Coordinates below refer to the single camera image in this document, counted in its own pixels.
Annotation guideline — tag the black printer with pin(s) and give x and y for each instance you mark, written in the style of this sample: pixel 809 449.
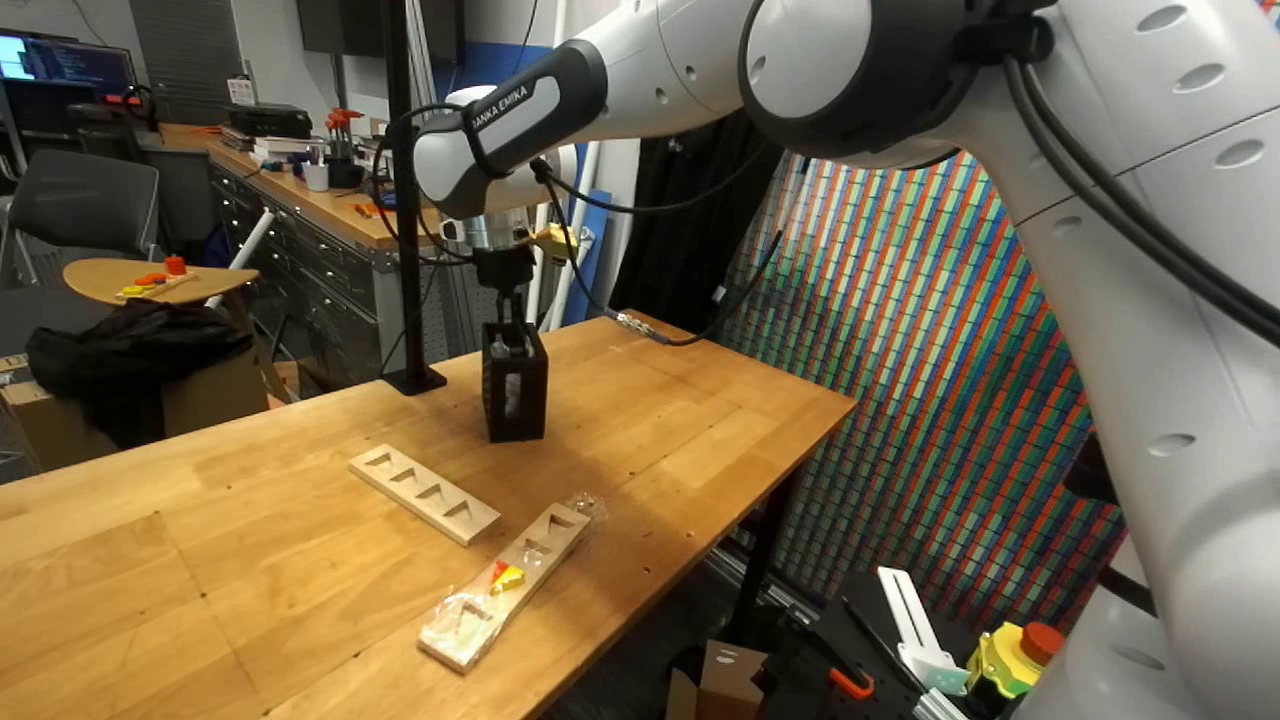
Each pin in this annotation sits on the black printer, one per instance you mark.
pixel 267 122

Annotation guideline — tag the black box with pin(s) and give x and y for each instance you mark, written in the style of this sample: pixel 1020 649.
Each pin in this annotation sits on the black box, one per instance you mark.
pixel 519 415

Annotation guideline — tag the black bag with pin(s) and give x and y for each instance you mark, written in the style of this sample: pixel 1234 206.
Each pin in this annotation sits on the black bag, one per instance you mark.
pixel 122 362

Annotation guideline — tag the round wooden stool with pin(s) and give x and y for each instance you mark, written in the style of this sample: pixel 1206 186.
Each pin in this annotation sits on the round wooden stool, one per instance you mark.
pixel 161 281

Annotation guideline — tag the open cardboard box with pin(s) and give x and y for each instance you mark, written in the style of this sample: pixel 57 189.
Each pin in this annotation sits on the open cardboard box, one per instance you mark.
pixel 724 683

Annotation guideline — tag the red toy block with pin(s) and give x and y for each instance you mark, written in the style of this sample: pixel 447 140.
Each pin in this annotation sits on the red toy block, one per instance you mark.
pixel 174 264

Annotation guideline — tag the white plastic bracket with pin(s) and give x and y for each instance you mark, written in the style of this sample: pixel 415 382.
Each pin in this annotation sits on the white plastic bracket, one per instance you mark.
pixel 913 624

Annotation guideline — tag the plain wooden puzzle board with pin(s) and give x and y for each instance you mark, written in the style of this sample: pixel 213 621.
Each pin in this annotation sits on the plain wooden puzzle board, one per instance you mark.
pixel 424 492

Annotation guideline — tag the large cardboard box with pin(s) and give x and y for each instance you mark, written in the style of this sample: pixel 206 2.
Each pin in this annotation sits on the large cardboard box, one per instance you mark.
pixel 221 387

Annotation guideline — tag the black camera stand pole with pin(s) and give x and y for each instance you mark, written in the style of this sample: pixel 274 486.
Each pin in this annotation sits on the black camera stand pole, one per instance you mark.
pixel 406 294

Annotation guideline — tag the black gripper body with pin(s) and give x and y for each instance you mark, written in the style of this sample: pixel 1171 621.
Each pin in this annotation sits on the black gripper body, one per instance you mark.
pixel 504 264

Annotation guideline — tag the colourful striped curtain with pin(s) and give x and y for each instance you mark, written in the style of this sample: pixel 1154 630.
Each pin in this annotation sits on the colourful striped curtain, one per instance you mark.
pixel 904 402

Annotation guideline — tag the yellow red emergency stop button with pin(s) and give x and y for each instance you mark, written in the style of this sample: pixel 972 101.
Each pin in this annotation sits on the yellow red emergency stop button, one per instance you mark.
pixel 1020 660

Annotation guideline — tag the dark mesh office chair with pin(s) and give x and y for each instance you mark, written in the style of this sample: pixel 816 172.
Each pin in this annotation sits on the dark mesh office chair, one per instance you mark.
pixel 81 202

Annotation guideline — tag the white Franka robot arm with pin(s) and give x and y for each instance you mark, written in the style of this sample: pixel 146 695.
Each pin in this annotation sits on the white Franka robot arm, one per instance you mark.
pixel 1172 333

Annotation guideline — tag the black curtain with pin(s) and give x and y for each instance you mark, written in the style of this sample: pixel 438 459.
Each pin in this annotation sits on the black curtain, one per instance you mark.
pixel 685 225

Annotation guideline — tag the yellow wrist camera mount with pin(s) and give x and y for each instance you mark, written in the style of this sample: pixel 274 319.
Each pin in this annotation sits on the yellow wrist camera mount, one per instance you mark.
pixel 558 243

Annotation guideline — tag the wooden top workbench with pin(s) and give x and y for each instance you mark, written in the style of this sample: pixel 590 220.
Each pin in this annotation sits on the wooden top workbench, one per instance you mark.
pixel 305 264

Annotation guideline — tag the plastic-wrapped wooden puzzle board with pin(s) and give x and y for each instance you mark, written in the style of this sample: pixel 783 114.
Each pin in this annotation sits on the plastic-wrapped wooden puzzle board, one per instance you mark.
pixel 504 586

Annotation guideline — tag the black table leg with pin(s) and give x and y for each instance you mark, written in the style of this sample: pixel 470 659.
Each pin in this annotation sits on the black table leg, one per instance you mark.
pixel 765 560

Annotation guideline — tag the yellow toy block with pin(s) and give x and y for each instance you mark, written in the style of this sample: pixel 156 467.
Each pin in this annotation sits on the yellow toy block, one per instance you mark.
pixel 141 287

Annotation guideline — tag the red yellow triangle piece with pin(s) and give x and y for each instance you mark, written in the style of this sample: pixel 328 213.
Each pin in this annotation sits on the red yellow triangle piece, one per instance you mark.
pixel 504 578

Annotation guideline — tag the computer monitor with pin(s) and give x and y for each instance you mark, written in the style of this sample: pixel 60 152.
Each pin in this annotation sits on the computer monitor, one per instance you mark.
pixel 54 63

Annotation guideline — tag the black cup with red flowers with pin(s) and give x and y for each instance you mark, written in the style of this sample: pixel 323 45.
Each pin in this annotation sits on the black cup with red flowers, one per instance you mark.
pixel 346 164

